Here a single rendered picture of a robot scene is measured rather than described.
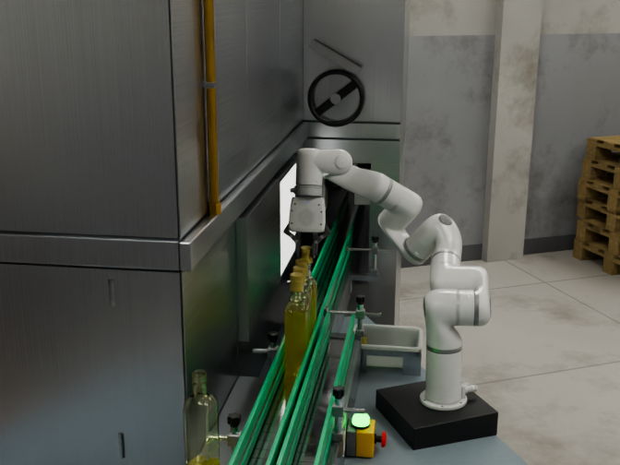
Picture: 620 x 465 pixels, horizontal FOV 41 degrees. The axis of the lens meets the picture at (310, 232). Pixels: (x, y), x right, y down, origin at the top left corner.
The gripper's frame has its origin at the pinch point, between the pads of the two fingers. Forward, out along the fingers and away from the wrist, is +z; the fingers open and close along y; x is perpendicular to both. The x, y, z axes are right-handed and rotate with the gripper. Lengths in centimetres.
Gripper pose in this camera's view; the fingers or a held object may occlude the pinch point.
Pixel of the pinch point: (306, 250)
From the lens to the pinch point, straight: 234.0
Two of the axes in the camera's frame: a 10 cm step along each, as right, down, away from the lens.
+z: -0.4, 10.0, 0.2
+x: 1.3, -0.1, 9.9
